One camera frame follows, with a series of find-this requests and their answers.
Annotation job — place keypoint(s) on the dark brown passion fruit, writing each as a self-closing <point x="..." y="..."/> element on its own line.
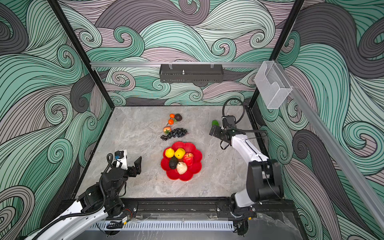
<point x="178" y="117"/>

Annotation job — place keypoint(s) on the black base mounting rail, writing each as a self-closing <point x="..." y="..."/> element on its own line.
<point x="220" y="207"/>

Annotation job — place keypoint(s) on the red apple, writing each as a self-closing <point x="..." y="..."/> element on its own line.
<point x="188" y="159"/>

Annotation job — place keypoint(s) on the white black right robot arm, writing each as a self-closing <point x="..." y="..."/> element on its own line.
<point x="264" y="178"/>

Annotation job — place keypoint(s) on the aluminium wall rail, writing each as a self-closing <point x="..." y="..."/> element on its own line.
<point x="138" y="64"/>

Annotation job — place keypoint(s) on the large yellow lemon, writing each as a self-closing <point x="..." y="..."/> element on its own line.
<point x="179" y="153"/>

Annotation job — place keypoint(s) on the black perforated wall tray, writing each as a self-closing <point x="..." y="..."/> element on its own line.
<point x="191" y="74"/>

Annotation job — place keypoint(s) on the dark avocado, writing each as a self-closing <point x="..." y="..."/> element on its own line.
<point x="173" y="163"/>

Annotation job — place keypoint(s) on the red flower-shaped fruit bowl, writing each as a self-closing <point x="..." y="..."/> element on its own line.
<point x="182" y="161"/>

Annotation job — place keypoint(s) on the clear plastic wall bin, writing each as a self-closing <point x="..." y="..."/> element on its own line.
<point x="272" y="83"/>

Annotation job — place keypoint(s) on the small peach fruit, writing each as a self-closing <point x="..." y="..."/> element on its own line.
<point x="167" y="130"/>

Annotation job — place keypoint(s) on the beige garlic bulb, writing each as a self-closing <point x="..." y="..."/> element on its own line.
<point x="182" y="168"/>

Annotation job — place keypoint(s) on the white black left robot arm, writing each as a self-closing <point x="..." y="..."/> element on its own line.
<point x="100" y="201"/>

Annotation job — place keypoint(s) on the dark purple grape bunch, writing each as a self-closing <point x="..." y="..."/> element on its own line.
<point x="175" y="133"/>

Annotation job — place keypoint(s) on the small wrinkled yellow fruit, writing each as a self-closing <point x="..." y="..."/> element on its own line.
<point x="169" y="153"/>

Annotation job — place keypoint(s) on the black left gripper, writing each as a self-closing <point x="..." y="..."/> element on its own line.
<point x="133" y="172"/>

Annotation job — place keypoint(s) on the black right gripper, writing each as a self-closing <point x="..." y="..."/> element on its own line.
<point x="217" y="134"/>

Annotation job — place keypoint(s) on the green lime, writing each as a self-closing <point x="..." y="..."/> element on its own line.
<point x="214" y="122"/>

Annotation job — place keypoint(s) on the white slotted cable duct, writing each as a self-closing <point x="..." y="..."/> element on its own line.
<point x="178" y="226"/>

